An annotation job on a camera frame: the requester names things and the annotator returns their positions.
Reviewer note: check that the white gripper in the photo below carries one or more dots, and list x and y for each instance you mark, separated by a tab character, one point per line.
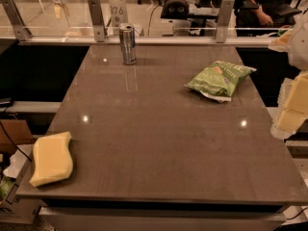
300	50

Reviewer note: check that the green jalapeno chip bag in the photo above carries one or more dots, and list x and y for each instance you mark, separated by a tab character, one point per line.
219	80

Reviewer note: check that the yellow sponge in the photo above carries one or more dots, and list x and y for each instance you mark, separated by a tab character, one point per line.
52	159

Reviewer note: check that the seated person in black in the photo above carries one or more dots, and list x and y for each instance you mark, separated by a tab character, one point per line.
266	15

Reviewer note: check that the silver drink can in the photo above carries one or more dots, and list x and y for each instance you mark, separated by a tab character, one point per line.
127	43

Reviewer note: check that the brown cardboard box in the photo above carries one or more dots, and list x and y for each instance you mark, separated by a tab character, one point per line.
14	132

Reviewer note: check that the white box under table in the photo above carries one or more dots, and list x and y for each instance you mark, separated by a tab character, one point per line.
16	209

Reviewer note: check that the right metal glass bracket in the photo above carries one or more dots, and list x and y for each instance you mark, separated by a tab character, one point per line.
225	12

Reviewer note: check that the metal glass bracket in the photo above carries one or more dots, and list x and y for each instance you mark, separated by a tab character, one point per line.
20	30
97	19
225	12

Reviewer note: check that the white numbered post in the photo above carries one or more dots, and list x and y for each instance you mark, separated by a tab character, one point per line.
118	11

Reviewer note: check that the middle metal glass bracket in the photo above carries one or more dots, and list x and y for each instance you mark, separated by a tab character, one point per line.
97	19

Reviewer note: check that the left metal glass bracket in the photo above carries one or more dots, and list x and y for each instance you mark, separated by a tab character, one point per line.
20	30

